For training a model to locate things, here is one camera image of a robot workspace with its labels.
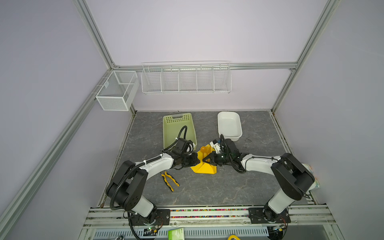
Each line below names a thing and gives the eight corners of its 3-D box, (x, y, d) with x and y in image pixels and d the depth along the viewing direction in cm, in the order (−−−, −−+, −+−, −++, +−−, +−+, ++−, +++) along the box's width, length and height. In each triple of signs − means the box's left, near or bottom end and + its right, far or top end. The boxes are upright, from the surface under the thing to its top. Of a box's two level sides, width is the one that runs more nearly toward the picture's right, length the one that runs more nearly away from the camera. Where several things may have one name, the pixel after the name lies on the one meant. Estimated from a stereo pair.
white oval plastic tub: (219, 141, 105) (220, 136, 100) (216, 117, 120) (217, 111, 115) (242, 141, 105) (244, 136, 100) (237, 117, 120) (238, 111, 115)
